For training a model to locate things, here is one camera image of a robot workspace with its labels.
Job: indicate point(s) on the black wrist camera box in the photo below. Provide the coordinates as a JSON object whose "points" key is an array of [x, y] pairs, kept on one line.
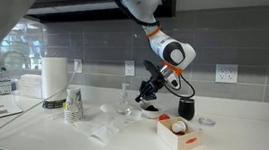
{"points": [[151, 68]]}

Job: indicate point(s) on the clear acrylic divider panel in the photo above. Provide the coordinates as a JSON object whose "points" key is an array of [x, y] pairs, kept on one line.
{"points": [[23, 50]]}

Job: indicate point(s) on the small white cup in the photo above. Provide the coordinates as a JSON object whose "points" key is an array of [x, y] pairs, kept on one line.
{"points": [[178, 126]]}

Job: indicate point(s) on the black tumbler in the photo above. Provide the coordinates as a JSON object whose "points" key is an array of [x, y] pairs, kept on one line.
{"points": [[186, 109]]}

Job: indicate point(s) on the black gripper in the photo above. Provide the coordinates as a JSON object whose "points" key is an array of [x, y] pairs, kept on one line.
{"points": [[151, 87]]}

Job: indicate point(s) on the pale wooden box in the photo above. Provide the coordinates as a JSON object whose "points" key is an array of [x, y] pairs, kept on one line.
{"points": [[177, 143]]}

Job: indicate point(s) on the clear plastic bag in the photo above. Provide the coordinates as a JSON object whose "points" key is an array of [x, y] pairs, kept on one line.
{"points": [[102, 128]]}

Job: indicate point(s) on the white paper towel roll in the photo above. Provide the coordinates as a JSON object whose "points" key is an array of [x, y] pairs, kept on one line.
{"points": [[53, 80]]}

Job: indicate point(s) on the clear round lid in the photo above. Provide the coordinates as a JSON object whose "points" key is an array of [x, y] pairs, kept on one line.
{"points": [[207, 121]]}

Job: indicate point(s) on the dark wall shelf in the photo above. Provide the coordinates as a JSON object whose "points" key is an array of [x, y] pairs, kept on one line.
{"points": [[80, 12]]}

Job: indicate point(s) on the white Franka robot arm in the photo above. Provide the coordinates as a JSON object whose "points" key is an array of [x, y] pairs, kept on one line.
{"points": [[173, 52]]}

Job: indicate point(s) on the white napkin pile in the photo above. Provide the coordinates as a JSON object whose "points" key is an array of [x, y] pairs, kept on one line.
{"points": [[31, 86]]}

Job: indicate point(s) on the red brown toy piece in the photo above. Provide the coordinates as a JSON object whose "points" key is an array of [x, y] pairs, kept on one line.
{"points": [[180, 133]]}

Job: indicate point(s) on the white bowl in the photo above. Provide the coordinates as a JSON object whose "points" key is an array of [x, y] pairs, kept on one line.
{"points": [[152, 113]]}

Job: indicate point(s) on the white double wall outlet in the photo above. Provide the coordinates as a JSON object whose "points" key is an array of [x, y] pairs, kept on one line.
{"points": [[226, 73]]}

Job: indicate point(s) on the red round cap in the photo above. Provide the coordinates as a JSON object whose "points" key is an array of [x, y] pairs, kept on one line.
{"points": [[164, 117]]}

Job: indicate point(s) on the white paper sheet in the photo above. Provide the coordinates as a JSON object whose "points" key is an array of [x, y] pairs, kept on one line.
{"points": [[8, 112]]}

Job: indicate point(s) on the patterned paper cup stack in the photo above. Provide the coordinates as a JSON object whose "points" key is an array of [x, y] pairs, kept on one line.
{"points": [[74, 107]]}

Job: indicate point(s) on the clear dish soap bottle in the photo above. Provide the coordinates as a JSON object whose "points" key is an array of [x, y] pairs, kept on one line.
{"points": [[4, 84]]}

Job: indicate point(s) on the white single wall outlet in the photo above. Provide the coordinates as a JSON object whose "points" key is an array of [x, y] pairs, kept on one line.
{"points": [[78, 66], [129, 68]]}

